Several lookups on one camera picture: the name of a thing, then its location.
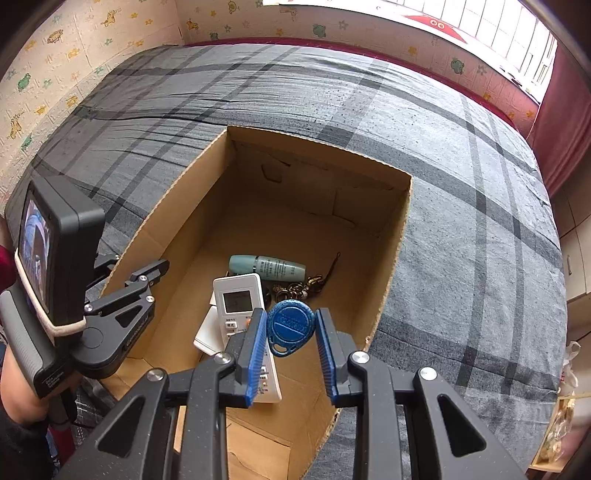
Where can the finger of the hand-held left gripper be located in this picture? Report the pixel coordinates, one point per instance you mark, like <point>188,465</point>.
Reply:
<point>138,288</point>
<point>104,265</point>

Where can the blue key fob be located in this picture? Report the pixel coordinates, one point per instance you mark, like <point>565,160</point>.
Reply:
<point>291,325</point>

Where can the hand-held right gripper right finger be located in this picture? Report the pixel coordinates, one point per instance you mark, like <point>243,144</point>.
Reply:
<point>325,355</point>

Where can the brown cardboard box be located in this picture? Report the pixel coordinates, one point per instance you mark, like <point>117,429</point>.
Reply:
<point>295,221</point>

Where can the dark red curtain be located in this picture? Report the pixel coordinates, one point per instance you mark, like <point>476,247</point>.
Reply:
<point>563,115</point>

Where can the white remote control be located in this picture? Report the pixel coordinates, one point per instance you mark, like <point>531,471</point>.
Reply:
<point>238,300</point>

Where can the white plastic bag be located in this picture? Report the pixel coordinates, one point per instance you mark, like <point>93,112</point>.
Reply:
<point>570,369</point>

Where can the white charger plug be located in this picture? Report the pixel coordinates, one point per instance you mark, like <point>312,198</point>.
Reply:
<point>210,332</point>

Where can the window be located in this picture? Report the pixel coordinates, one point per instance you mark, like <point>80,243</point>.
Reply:
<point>485,27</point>

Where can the person's left forearm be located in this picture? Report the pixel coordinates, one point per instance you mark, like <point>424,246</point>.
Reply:
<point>18,392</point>

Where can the red paper window decoration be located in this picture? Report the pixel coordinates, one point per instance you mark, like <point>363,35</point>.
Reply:
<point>434,25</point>

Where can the grey plaid bedsheet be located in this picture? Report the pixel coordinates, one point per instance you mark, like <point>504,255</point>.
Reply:
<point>461,230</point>

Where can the pale green bottle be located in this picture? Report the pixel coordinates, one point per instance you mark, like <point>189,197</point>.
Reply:
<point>272,267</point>

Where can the light wooden box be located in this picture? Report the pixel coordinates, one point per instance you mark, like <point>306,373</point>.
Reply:
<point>561,429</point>

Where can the beige cabinet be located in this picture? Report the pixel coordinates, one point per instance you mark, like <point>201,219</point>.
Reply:
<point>575,258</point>

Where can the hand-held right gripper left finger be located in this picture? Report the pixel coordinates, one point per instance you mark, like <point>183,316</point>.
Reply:
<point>256,355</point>

